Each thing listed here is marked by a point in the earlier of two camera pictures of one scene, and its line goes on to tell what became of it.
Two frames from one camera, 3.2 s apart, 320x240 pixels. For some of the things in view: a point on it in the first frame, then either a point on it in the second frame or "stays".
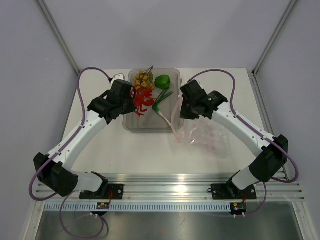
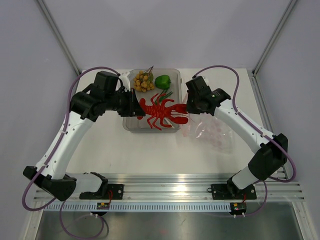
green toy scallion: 163,95 stays
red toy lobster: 142,97 → 162,112
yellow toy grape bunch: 143,79 stays
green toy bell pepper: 163,82 stays
